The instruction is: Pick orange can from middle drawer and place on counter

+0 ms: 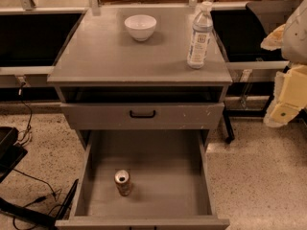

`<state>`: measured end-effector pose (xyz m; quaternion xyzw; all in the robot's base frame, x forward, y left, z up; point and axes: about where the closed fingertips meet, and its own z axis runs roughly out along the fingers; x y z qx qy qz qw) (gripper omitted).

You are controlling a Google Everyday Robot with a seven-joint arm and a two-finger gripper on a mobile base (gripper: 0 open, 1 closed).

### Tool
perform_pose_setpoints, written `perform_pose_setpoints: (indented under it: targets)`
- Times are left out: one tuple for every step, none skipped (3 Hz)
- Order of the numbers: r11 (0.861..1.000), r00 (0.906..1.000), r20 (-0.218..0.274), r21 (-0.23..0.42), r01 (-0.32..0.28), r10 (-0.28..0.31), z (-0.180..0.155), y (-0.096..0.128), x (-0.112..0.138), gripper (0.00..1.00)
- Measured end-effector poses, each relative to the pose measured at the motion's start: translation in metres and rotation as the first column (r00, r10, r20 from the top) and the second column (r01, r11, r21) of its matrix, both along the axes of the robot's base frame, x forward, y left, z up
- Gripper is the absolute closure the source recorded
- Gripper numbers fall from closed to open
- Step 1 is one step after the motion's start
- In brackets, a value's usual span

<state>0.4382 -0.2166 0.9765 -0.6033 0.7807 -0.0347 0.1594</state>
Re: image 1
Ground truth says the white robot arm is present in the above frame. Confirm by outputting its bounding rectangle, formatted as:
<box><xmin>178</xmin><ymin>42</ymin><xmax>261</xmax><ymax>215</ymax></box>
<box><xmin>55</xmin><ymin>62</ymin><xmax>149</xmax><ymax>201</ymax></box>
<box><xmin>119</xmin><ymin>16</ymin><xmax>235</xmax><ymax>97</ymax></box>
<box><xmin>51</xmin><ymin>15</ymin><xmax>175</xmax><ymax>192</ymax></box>
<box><xmin>260</xmin><ymin>9</ymin><xmax>307</xmax><ymax>127</ymax></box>

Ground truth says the black drawer handle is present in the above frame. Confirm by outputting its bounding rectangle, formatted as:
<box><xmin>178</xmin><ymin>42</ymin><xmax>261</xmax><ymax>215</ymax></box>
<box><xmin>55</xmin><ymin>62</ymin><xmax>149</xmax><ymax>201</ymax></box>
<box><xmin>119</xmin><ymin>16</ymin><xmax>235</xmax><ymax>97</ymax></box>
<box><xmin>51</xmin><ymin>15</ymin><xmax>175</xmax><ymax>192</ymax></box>
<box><xmin>129</xmin><ymin>110</ymin><xmax>156</xmax><ymax>119</ymax></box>

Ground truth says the black equipment base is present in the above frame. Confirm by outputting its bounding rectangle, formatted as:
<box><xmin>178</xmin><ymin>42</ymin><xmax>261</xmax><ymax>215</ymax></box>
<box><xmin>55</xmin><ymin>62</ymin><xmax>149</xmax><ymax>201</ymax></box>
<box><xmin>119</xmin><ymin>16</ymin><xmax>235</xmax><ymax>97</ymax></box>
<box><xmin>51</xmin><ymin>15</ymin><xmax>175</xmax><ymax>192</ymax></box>
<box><xmin>0</xmin><ymin>126</ymin><xmax>79</xmax><ymax>230</ymax></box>

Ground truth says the black floor cable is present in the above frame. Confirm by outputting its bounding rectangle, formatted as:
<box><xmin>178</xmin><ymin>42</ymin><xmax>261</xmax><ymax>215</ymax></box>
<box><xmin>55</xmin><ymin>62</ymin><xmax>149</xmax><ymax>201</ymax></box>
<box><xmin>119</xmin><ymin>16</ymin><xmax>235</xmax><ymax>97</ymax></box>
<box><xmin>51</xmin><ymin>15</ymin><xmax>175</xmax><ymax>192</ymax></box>
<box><xmin>15</xmin><ymin>81</ymin><xmax>34</xmax><ymax>146</ymax></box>

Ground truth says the white ceramic bowl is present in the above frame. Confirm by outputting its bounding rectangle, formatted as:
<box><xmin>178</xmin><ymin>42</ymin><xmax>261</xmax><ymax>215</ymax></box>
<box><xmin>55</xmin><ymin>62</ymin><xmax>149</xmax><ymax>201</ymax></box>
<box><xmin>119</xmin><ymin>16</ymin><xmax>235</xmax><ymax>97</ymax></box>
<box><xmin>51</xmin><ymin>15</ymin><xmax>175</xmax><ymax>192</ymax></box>
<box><xmin>124</xmin><ymin>14</ymin><xmax>156</xmax><ymax>41</ymax></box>

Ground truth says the clear plastic water bottle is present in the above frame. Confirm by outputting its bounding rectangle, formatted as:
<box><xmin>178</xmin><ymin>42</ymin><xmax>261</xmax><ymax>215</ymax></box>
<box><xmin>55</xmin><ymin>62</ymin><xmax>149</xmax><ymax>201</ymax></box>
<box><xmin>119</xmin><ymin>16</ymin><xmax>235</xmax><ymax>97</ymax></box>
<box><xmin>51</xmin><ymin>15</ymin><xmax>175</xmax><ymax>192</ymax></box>
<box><xmin>187</xmin><ymin>1</ymin><xmax>213</xmax><ymax>69</ymax></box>

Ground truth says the orange soda can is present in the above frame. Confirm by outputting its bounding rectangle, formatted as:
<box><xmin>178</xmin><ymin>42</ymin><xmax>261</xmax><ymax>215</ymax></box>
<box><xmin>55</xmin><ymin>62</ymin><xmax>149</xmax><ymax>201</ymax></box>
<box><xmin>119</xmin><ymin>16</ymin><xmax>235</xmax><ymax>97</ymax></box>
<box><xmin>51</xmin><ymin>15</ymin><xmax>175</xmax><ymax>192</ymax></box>
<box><xmin>114</xmin><ymin>170</ymin><xmax>131</xmax><ymax>196</ymax></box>

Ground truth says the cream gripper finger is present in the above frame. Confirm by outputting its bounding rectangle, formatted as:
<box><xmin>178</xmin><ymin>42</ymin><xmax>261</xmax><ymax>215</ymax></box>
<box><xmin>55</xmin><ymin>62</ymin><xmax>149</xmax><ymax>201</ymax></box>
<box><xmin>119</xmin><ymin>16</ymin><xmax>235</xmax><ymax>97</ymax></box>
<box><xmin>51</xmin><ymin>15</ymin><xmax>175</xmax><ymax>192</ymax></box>
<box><xmin>264</xmin><ymin>64</ymin><xmax>307</xmax><ymax>127</ymax></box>
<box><xmin>260</xmin><ymin>25</ymin><xmax>285</xmax><ymax>51</ymax></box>

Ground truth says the open grey middle drawer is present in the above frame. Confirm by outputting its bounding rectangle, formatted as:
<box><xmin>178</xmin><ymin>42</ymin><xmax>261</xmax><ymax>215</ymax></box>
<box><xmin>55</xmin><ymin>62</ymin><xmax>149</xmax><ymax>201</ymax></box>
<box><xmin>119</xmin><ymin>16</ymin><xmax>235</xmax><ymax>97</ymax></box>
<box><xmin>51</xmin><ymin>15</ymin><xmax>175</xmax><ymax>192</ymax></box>
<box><xmin>56</xmin><ymin>129</ymin><xmax>229</xmax><ymax>230</ymax></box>

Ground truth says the closed grey top drawer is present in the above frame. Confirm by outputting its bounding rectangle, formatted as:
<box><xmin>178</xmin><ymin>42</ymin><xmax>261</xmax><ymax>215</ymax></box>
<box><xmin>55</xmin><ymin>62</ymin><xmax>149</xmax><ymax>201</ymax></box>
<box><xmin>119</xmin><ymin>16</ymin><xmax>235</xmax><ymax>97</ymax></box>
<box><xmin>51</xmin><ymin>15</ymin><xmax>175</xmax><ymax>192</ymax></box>
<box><xmin>61</xmin><ymin>103</ymin><xmax>224</xmax><ymax>130</ymax></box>

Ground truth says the grey drawer cabinet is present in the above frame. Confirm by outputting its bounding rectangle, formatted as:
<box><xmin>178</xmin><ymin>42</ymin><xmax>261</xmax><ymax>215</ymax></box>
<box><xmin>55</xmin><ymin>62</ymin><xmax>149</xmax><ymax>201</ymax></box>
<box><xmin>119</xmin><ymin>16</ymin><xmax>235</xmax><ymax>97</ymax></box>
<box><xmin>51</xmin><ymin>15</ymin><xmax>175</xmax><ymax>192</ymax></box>
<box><xmin>46</xmin><ymin>4</ymin><xmax>233</xmax><ymax>230</ymax></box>

